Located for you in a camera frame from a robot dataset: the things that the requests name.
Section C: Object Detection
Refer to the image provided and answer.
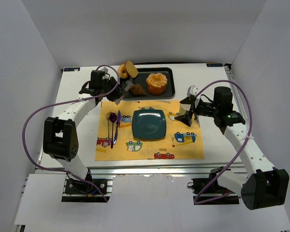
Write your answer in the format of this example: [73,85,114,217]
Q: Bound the silver metal tongs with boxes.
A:
[122,78,135,92]

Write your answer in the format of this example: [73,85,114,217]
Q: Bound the brown chocolate bread piece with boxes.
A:
[129,84,147,97]

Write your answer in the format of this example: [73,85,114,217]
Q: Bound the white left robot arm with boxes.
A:
[43,66,127,181]

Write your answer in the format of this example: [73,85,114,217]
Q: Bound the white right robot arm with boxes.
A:
[175,86,290,210]

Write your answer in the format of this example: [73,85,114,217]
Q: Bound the light green mug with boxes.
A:
[179,104,190,116]

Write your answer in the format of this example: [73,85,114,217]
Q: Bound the glazed donut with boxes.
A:
[117,64,129,79]

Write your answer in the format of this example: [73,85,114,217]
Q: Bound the yellow car print placemat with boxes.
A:
[95,100,205,161]

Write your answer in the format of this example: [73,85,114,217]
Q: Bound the sliced baguette piece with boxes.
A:
[124,61,139,78]

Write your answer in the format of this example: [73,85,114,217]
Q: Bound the purple iridescent knife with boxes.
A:
[113,110,121,145]

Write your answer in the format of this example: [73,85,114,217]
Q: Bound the purple iridescent spoon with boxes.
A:
[110,113,117,149]

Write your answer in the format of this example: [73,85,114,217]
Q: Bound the black baking tray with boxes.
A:
[118,67,176,101]

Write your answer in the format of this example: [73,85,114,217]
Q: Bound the orange bundt cake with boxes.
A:
[146,73,168,95]

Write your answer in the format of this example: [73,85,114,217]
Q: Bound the teal square plate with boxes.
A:
[132,109,166,140]

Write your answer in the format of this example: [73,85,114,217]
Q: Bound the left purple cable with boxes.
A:
[22,64,120,203]

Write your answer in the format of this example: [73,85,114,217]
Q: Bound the purple cable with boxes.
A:
[22,64,120,203]
[192,79,253,205]

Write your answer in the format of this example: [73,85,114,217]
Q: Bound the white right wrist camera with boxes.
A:
[187,85,198,97]

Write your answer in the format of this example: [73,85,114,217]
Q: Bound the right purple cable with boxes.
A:
[192,79,253,205]

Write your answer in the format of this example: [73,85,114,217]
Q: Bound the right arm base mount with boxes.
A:
[187,167,240,205]

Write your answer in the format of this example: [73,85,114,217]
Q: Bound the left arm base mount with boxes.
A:
[61,177,112,203]

